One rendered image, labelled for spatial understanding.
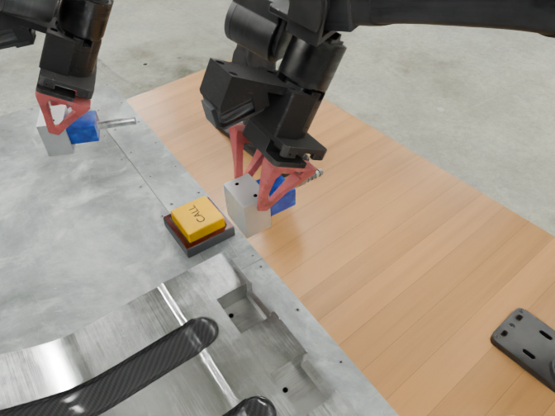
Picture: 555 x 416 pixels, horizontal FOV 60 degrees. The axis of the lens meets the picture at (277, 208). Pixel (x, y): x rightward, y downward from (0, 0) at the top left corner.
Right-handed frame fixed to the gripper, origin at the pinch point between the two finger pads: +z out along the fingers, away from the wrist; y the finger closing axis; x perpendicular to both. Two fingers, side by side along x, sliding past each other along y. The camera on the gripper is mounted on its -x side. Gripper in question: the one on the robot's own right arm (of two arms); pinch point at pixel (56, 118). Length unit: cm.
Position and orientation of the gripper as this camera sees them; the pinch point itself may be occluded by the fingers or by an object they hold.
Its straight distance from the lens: 77.8
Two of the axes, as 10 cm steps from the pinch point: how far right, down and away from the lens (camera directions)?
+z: -4.6, 6.9, 5.6
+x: 8.6, 2.0, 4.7
